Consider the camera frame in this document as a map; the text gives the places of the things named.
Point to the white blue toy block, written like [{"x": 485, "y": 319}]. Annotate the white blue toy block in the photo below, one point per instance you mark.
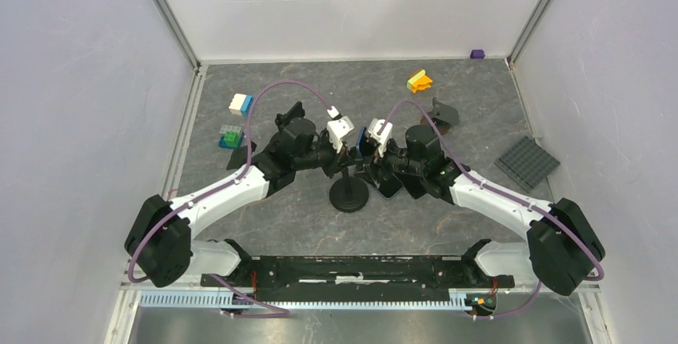
[{"x": 241, "y": 104}]

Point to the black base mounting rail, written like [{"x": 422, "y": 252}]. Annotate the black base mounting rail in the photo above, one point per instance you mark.
[{"x": 390, "y": 278}]

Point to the green blue toy bricks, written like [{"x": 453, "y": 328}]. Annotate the green blue toy bricks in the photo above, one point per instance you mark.
[{"x": 231, "y": 137}]

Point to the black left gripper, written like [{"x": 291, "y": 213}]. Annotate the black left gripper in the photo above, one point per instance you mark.
[{"x": 338, "y": 161}]

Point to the black phone stand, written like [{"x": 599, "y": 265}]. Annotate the black phone stand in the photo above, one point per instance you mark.
[{"x": 348, "y": 194}]

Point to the yellow orange toy block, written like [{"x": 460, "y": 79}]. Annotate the yellow orange toy block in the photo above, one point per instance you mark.
[{"x": 419, "y": 81}]

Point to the purple small block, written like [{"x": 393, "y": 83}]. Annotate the purple small block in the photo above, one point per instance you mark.
[{"x": 477, "y": 54}]

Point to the black folding desk stand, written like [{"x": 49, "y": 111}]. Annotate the black folding desk stand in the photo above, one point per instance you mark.
[{"x": 238, "y": 158}]

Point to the dark blue edged phone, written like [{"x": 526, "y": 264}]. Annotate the dark blue edged phone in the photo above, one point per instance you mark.
[{"x": 362, "y": 144}]

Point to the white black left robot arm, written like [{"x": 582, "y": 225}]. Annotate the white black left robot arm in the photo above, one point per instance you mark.
[{"x": 162, "y": 242}]

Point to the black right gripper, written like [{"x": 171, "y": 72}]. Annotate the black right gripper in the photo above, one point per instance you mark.
[{"x": 380, "y": 166}]

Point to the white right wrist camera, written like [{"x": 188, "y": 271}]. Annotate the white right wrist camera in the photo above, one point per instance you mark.
[{"x": 380, "y": 130}]

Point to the black phone light blue edge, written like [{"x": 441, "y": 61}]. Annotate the black phone light blue edge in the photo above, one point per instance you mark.
[{"x": 296, "y": 111}]

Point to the black flat phone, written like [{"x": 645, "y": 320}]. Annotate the black flat phone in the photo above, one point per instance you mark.
[{"x": 387, "y": 184}]

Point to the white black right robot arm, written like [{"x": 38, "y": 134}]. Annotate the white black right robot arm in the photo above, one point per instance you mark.
[{"x": 563, "y": 248}]

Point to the dark grey phone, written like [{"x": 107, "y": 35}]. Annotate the dark grey phone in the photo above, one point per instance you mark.
[{"x": 416, "y": 186}]

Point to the grey studded baseplate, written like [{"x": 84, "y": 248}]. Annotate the grey studded baseplate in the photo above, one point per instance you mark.
[{"x": 527, "y": 163}]

